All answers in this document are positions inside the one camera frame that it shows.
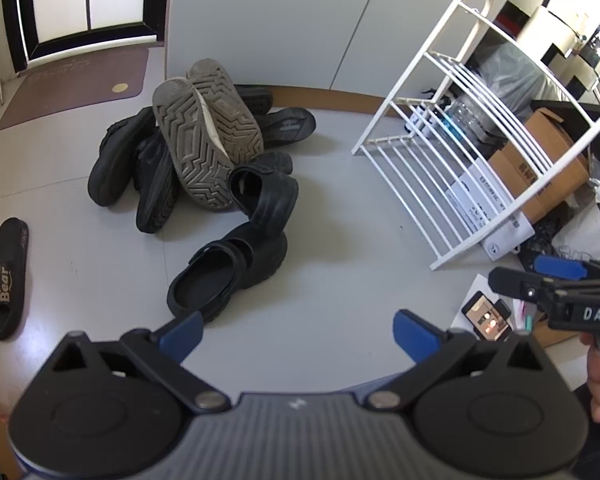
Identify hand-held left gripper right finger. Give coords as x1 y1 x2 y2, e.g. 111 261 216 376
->
368 309 549 416

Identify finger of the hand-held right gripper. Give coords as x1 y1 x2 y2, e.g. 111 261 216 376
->
489 266 549 306
534 256 600 282

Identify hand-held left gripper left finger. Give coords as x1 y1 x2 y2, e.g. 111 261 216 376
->
53 310 232 416

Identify black chunky strap clog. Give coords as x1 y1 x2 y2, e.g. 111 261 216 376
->
228 151 300 241
166 232 289 324

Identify black sneaker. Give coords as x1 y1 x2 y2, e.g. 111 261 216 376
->
134 130 182 234
252 106 317 151

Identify black buckle clog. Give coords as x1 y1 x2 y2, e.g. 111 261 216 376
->
234 85 276 117
87 106 157 207

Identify white comic print sneaker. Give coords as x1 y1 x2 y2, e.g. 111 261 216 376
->
151 76 234 212
185 57 266 167

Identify white shoe rack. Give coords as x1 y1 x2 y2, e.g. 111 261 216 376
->
351 0 600 272

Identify black plastic bag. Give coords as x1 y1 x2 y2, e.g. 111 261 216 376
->
517 200 588 273

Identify black smartphone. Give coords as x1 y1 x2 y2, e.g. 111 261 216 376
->
461 289 514 343

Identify white plastic bag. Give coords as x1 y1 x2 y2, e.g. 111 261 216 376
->
550 195 600 265

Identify cardboard box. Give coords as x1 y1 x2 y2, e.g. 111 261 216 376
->
487 106 592 225

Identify white papers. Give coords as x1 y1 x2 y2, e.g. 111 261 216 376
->
445 159 521 248

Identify clear plastic water bottle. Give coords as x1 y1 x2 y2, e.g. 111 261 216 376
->
442 94 487 137

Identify dark bottle white label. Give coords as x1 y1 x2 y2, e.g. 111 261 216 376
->
407 102 438 136

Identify black slide sandal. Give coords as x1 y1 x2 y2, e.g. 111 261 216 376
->
0 217 30 342

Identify grey plastic bag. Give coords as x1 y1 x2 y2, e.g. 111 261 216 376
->
472 40 563 128

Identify cream black furniture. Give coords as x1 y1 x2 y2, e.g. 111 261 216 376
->
517 0 600 106

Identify brown door mat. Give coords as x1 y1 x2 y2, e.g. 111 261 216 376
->
0 46 152 132

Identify grey wardrobe cabinet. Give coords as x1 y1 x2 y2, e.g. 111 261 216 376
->
164 0 520 122

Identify black framed glass door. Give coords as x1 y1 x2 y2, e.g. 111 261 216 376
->
0 0 175 67

